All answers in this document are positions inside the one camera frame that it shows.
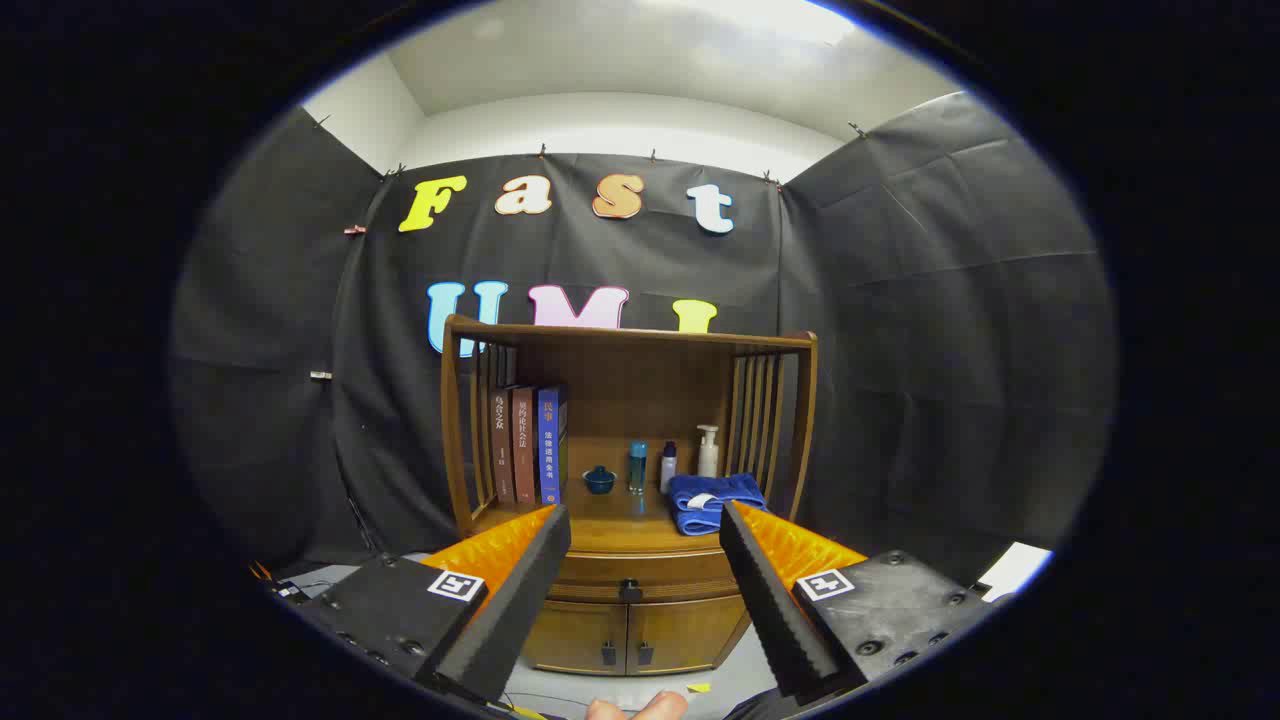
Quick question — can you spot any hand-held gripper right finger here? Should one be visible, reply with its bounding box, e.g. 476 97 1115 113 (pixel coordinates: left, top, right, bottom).
718 500 996 701

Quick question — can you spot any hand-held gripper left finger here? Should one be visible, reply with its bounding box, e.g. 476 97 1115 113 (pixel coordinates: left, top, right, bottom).
295 503 573 704

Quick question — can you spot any wooden drawer with black knob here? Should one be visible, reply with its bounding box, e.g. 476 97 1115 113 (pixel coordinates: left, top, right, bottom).
548 550 741 604

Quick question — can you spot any wooden cabinet door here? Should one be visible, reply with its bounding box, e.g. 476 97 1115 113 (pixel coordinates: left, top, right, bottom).
522 600 629 676
627 592 749 673

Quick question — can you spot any wooden countertop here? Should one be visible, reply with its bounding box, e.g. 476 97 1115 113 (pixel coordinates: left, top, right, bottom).
468 480 793 557

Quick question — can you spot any wooden cabinet with hutch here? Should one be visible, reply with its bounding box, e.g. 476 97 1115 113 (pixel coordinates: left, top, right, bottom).
441 314 819 677

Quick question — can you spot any folded blue towel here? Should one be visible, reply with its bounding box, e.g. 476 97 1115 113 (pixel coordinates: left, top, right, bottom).
667 473 769 537

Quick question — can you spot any reddish brown book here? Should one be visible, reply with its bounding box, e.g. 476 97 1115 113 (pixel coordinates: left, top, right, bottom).
511 386 541 506

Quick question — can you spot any dark brown book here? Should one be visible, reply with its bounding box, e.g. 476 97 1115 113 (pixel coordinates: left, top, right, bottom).
488 390 516 506

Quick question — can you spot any blue book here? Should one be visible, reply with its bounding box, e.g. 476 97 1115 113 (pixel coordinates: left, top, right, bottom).
537 384 569 505

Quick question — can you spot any white paper sheet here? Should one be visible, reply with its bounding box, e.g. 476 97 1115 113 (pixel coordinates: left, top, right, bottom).
985 542 1053 603

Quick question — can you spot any black backdrop cloth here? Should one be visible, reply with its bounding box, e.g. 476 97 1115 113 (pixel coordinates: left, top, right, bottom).
170 92 1116 586

